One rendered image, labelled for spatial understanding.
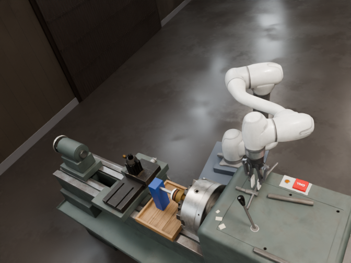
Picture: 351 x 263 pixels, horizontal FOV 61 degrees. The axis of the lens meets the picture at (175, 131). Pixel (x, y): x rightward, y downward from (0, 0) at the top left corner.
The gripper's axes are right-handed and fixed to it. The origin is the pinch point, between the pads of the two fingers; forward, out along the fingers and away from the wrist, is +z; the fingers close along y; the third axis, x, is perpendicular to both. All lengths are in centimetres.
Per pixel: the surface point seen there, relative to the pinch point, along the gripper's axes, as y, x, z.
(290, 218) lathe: -20.0, 9.5, 4.6
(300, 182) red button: -17.7, -11.2, 3.4
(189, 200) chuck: 28.4, 19.3, 8.1
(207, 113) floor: 154, -184, 130
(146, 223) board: 61, 29, 40
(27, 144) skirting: 358, -22, 123
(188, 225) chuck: 25.9, 27.4, 18.4
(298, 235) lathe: -25.6, 15.6, 4.5
